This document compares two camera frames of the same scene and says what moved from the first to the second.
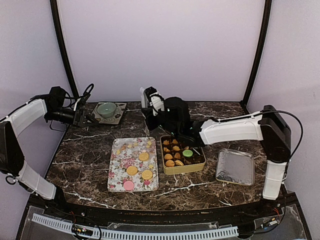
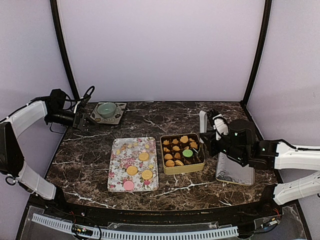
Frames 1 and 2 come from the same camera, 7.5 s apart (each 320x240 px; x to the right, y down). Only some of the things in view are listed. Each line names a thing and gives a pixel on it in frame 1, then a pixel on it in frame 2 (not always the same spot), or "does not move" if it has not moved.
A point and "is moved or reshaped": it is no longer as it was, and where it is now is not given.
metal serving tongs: x=144 y=101 is moved or reshaped
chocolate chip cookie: x=170 y=163 does not move
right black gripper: x=151 y=125 to x=210 y=143
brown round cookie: x=168 y=156 does not move
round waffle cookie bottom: x=178 y=163 does not move
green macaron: x=187 y=153 does not move
